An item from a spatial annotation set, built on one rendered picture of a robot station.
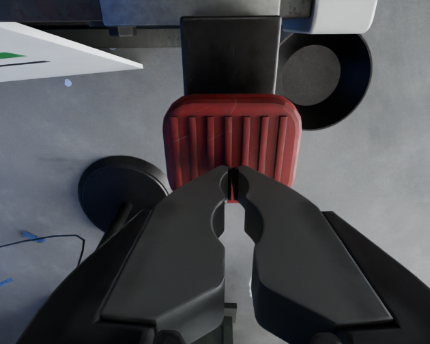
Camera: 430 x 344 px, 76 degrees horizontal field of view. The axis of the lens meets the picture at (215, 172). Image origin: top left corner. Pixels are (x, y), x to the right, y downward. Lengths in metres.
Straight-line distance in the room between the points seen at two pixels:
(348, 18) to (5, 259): 1.55
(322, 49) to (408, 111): 0.36
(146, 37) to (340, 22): 0.67
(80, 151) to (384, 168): 1.08
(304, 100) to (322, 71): 0.10
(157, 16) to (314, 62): 0.73
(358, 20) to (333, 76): 0.68
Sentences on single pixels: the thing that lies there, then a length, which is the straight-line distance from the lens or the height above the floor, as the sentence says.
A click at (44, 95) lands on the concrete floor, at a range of 1.07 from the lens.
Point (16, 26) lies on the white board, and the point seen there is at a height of 0.52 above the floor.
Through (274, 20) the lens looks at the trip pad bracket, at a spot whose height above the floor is 0.70.
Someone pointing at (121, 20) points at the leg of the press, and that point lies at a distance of 0.26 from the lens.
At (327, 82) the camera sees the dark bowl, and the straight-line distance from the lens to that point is 0.96.
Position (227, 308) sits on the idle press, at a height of 0.03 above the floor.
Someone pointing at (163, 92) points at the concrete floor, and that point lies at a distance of 0.93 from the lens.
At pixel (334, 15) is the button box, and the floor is 0.63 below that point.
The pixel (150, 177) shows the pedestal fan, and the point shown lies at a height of 0.04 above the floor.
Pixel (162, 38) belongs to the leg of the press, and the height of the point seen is 0.03.
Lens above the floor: 0.89
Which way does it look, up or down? 62 degrees down
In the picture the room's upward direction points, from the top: 177 degrees counter-clockwise
